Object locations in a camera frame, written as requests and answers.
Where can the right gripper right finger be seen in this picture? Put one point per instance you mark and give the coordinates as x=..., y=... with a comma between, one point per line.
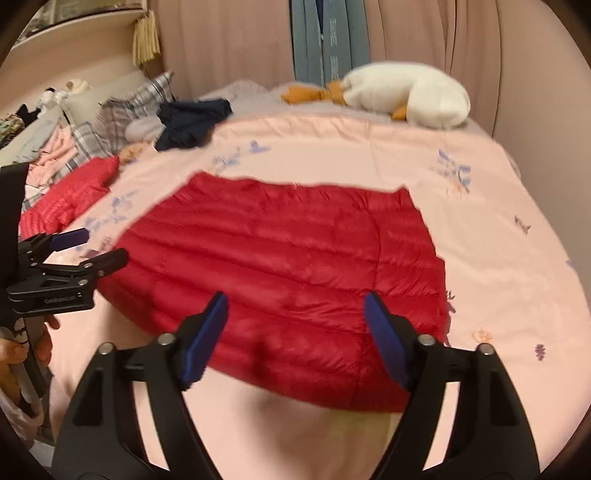
x=491, y=437

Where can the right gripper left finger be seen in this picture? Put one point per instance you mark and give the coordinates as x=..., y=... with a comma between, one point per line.
x=100, y=436

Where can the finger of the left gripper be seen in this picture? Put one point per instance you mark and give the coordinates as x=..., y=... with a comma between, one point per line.
x=104, y=264
x=69, y=239

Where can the red down jacket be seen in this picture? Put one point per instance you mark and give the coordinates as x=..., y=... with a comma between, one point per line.
x=296, y=263
x=70, y=197

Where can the pink clothing pile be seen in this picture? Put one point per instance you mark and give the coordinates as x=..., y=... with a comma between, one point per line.
x=59, y=149

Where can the person's left hand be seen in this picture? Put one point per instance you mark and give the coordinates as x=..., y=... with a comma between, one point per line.
x=26, y=348

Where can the plaid pillow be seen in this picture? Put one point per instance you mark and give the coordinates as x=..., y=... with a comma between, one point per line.
x=112, y=107

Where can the dark navy garment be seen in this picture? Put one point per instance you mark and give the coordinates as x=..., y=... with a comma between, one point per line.
x=188, y=124

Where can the yellow curtain tassel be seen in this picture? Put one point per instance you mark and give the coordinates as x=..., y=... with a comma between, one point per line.
x=145, y=42

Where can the teal lettered curtain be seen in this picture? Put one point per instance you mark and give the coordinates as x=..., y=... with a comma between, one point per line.
x=329, y=39

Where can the white goose plush toy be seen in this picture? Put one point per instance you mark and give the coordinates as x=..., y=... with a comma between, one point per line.
x=417, y=93

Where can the white wall shelf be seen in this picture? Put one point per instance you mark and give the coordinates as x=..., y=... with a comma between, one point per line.
x=67, y=40

